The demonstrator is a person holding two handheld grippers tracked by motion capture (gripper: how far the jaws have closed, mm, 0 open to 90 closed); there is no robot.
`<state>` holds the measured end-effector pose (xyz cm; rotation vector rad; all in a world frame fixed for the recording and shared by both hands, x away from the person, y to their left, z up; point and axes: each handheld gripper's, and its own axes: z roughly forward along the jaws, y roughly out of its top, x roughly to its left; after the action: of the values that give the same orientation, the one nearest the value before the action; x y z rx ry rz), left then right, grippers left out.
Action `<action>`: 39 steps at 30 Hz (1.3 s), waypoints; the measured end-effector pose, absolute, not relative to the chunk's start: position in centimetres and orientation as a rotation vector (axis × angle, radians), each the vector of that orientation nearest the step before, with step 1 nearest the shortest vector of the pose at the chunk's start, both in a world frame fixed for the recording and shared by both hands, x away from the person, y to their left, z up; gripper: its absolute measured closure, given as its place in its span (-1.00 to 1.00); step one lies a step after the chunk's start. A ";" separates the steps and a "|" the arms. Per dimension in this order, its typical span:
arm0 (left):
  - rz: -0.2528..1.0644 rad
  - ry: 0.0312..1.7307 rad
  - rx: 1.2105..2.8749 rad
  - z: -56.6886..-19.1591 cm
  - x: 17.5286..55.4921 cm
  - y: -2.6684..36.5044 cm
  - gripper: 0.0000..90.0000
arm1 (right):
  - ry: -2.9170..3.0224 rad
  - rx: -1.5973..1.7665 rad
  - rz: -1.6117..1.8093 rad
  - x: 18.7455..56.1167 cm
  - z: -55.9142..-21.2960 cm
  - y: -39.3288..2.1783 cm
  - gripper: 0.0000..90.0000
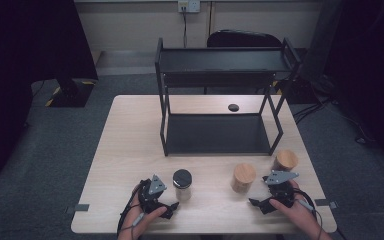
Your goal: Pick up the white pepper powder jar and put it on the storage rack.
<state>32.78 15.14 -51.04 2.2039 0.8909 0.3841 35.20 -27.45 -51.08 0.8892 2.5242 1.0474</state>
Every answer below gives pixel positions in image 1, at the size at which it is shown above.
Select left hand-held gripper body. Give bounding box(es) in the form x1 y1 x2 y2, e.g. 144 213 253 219
138 174 168 215

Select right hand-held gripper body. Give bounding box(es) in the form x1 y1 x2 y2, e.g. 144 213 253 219
262 169 300 210

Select glass jar with black lid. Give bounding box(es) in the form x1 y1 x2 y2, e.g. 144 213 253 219
172 168 193 202

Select wooden-lid jar with light contents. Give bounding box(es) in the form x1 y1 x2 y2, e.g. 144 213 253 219
231 162 257 194

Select wooden-lid jar with dark contents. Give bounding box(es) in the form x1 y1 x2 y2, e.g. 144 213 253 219
272 148 299 172

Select black metal two-tier shelf rack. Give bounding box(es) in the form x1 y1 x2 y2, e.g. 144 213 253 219
154 37 303 157

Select person's right hand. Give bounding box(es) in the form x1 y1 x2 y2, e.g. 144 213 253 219
268 179 318 235

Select person's left hand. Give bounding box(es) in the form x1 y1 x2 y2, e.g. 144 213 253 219
117 184 168 239

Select black stand base yellow stripes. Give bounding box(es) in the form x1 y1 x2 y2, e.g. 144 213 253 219
44 78 96 108

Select black chair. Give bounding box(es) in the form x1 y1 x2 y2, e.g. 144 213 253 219
206 29 283 48

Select dark curtain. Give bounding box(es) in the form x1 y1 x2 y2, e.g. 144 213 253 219
0 0 100 184
299 0 384 168

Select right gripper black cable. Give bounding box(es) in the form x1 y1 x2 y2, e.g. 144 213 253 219
292 187 325 240

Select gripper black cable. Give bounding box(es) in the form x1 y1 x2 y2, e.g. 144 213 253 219
116 179 148 240
292 187 325 240

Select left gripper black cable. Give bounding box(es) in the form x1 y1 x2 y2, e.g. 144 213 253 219
116 179 148 240

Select grey table edge bracket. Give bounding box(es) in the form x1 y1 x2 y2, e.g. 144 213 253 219
64 203 90 215
314 198 338 210

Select black floor cables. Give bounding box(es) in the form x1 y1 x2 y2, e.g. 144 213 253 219
291 94 369 145

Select black power cable on wall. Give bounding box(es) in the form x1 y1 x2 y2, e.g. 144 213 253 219
181 6 189 49

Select white wall socket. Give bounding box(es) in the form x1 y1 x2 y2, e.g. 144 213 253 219
177 0 201 14

